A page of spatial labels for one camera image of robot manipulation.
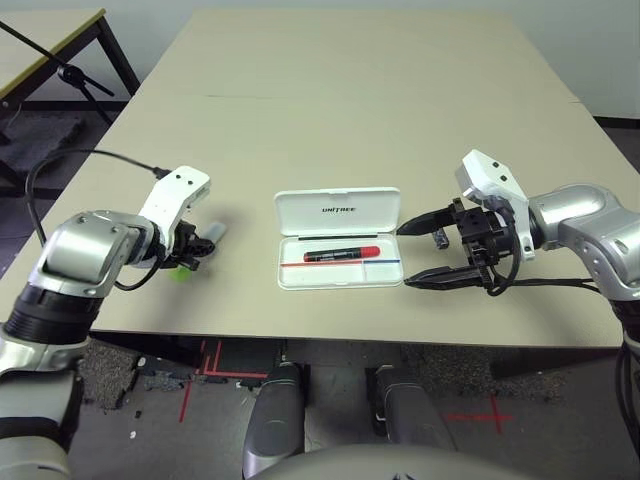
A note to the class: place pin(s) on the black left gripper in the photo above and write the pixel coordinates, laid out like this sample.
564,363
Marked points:
182,242

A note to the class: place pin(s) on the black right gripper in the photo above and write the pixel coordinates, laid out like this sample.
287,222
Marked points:
480,235

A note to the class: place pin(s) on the small dark printed eraser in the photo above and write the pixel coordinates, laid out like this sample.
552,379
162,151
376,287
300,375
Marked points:
440,240

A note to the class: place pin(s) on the green capped highlighter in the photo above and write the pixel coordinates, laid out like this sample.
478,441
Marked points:
180,274

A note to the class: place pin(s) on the black marker with red cap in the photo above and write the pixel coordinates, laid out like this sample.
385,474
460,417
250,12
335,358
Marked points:
340,256

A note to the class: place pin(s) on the white plastic pencil case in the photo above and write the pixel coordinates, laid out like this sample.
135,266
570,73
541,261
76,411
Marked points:
340,210

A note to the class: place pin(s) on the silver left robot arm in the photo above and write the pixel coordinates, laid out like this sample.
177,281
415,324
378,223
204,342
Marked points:
85,250

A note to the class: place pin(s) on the grey foam floor mat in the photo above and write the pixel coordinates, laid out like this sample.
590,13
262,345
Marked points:
40,135
450,367

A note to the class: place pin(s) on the grey robot right leg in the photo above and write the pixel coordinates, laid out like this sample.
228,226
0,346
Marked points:
415,410

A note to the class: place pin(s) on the grey robot leg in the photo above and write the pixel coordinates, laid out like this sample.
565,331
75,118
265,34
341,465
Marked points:
415,410
275,420

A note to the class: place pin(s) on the red floor tape cross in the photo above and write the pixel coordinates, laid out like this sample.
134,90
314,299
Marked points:
496,416

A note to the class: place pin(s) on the grey robot left leg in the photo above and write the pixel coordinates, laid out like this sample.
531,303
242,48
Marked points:
275,420

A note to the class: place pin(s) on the black tripod stand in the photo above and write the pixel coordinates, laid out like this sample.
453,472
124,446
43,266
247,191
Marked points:
67,72

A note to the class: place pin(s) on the grey robot torso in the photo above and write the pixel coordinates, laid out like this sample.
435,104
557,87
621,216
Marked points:
350,465

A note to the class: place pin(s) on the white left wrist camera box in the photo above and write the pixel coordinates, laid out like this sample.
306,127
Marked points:
175,195

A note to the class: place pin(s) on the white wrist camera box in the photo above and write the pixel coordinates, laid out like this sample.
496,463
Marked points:
487,175
175,195

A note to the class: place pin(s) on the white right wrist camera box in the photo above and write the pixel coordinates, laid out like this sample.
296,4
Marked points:
487,175

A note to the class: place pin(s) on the beige side table black frame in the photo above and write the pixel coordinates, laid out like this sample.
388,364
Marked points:
50,30

